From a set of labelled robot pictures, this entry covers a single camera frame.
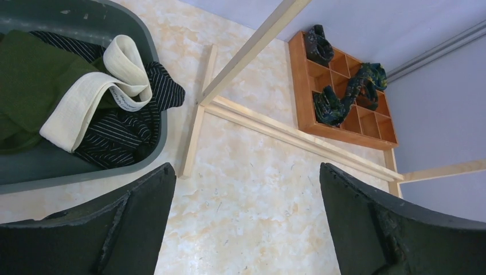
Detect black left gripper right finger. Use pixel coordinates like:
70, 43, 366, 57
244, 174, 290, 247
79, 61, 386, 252
319, 163, 485, 274

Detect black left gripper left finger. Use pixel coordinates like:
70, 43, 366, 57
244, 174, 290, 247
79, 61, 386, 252
1, 163, 177, 274

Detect green underwear with cream waistband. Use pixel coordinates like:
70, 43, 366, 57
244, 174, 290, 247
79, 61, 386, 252
1, 30, 153, 154

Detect light wooden clothes rack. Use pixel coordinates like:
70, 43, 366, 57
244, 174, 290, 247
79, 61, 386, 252
179, 1, 485, 197

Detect black striped garment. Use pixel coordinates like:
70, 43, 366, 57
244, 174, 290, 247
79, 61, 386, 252
28, 31, 185, 169

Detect grey-green plastic tub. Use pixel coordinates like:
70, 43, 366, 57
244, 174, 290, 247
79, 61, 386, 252
1, 0, 168, 194

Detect orange wooden compartment tray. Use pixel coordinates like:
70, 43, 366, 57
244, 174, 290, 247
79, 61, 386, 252
288, 31, 398, 151

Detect long dark patterned sock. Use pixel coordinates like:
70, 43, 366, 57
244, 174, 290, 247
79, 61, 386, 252
313, 63, 387, 127

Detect dark rolled sock far left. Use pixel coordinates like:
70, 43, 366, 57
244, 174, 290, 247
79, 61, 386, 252
304, 25, 335, 66

